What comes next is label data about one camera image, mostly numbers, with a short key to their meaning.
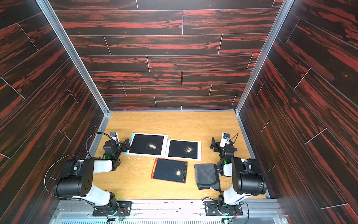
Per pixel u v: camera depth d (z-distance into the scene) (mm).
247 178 460
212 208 734
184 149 962
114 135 817
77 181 460
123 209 721
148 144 995
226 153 690
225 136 776
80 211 733
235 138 749
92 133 1066
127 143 879
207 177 837
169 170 867
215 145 837
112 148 719
